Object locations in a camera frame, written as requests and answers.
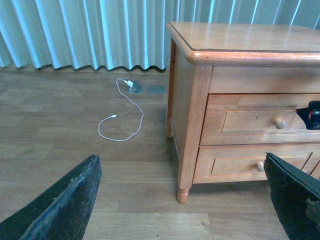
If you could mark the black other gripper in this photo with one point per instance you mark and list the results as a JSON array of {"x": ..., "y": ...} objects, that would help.
[{"x": 310, "y": 115}]

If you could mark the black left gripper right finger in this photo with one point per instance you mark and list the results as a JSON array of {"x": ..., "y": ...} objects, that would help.
[{"x": 295, "y": 196}]

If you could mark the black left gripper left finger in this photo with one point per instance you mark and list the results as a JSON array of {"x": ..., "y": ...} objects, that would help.
[{"x": 63, "y": 211}]

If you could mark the drawer round knob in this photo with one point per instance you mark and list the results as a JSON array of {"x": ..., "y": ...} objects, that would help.
[
  {"x": 279, "y": 123},
  {"x": 260, "y": 167}
]

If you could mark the wooden drawer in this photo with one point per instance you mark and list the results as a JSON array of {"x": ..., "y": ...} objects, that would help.
[
  {"x": 237, "y": 163},
  {"x": 241, "y": 119}
]

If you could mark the wooden nightstand cabinet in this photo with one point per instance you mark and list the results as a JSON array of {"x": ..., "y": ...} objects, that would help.
[{"x": 233, "y": 93}]

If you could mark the open metal floor socket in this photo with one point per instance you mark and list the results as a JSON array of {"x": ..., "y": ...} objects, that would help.
[{"x": 135, "y": 89}]

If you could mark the white plug in floor socket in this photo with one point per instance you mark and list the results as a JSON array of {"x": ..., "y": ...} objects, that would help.
[{"x": 128, "y": 83}]

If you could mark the closed metal floor socket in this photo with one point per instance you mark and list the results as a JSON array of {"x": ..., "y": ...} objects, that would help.
[{"x": 156, "y": 89}]

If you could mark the pale pleated curtain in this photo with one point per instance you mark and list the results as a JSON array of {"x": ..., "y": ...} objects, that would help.
[{"x": 123, "y": 33}]

